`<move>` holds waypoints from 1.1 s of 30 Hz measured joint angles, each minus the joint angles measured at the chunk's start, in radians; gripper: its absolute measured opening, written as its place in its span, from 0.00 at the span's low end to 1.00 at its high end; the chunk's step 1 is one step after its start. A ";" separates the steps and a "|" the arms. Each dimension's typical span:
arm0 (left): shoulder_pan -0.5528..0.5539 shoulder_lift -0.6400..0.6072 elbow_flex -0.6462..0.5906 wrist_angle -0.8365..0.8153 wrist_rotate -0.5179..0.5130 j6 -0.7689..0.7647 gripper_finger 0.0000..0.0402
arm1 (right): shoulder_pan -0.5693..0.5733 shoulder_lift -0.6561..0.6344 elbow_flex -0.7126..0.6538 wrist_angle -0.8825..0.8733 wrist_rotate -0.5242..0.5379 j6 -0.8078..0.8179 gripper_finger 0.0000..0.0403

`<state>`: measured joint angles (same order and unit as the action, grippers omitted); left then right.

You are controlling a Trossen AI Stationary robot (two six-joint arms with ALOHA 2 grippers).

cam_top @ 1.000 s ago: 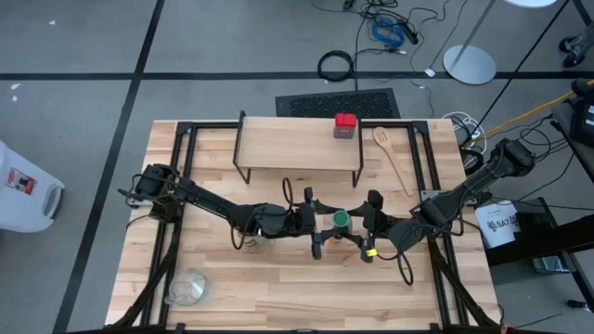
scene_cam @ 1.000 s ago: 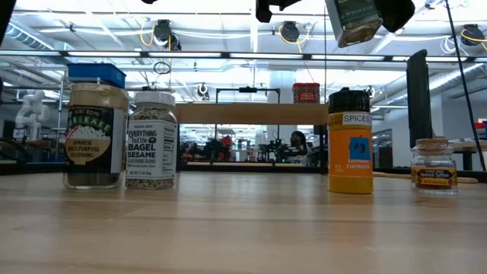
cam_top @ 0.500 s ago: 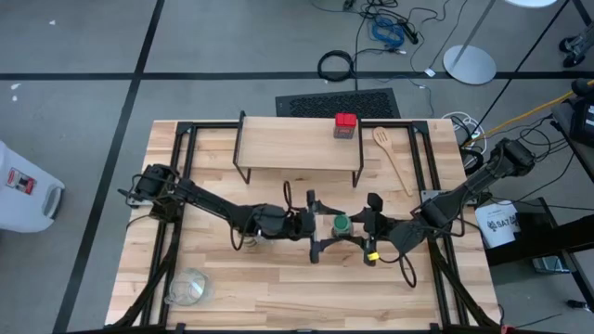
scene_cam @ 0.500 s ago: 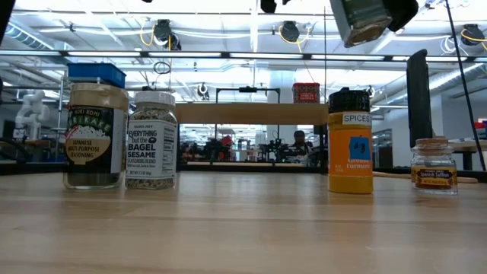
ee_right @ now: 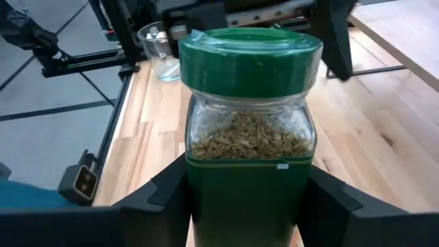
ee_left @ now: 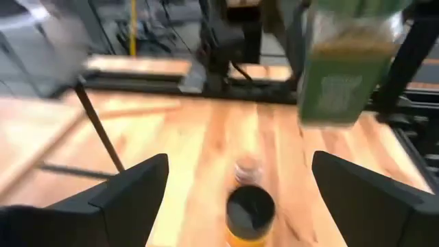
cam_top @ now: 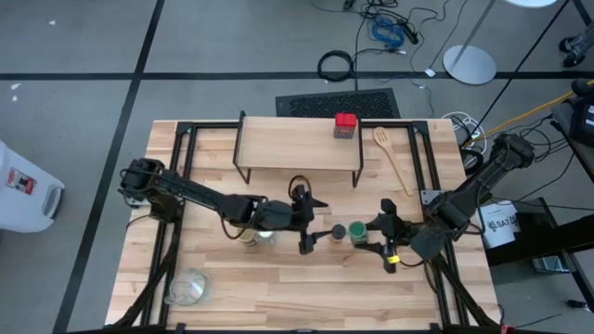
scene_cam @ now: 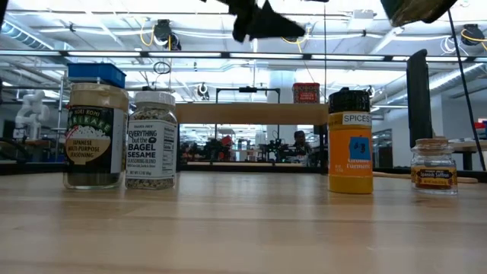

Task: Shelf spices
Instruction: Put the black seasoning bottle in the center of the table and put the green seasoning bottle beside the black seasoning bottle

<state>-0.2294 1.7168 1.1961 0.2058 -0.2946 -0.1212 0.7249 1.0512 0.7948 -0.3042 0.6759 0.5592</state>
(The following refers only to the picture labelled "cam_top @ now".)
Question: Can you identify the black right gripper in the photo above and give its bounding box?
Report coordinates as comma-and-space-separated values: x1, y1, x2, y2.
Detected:
355, 198, 421, 276

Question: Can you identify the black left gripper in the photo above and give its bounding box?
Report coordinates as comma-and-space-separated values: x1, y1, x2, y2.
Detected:
259, 184, 335, 255

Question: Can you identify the green-lid spice jar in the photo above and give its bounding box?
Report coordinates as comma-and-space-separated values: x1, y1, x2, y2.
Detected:
348, 221, 368, 246

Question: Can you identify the red-lidded spice jar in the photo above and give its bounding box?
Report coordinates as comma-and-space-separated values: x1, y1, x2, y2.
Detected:
332, 112, 359, 140

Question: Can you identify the wooden slotted spoon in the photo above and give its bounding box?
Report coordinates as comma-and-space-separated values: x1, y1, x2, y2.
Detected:
372, 125, 414, 198

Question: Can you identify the black floor grate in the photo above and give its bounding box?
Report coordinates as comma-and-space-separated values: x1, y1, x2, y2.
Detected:
275, 87, 402, 120

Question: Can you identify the white printed paper bag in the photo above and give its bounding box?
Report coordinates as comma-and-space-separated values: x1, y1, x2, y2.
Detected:
475, 199, 522, 251

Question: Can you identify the glass measuring cup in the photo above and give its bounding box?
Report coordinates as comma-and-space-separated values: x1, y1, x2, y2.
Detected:
163, 267, 213, 308

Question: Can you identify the black side table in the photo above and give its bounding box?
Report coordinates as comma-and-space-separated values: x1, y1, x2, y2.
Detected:
482, 197, 594, 312

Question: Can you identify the grey round-base stand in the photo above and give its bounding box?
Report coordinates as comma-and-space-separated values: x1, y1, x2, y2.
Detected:
442, 0, 498, 86

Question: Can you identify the black power strip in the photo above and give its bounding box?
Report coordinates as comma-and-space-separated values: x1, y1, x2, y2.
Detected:
397, 19, 420, 46

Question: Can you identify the black equipment case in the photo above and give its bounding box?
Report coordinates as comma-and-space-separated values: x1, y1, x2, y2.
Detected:
550, 78, 594, 185

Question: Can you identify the black chair caster base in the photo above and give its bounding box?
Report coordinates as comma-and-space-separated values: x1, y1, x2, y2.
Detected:
558, 20, 594, 70

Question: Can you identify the white round disc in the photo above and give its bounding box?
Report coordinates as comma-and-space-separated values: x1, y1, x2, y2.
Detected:
504, 0, 559, 9

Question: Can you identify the white trash bin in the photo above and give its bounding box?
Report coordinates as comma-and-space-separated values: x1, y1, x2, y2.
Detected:
0, 140, 67, 234

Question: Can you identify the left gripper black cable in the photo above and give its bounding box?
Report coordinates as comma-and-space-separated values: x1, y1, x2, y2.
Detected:
287, 173, 313, 201

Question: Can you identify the wooden shelf black metal frame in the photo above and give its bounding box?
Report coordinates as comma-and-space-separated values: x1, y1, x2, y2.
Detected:
233, 109, 365, 189

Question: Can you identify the white cable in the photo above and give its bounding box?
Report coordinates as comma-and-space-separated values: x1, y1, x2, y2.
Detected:
441, 110, 487, 141

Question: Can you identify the black coiled cable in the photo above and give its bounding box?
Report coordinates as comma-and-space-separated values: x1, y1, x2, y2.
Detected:
316, 49, 357, 84

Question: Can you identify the yellow cable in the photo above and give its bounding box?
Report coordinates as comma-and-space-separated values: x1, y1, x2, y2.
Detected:
460, 79, 594, 148

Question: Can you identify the blue coiled cable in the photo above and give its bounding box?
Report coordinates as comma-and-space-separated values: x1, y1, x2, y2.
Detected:
369, 16, 407, 48

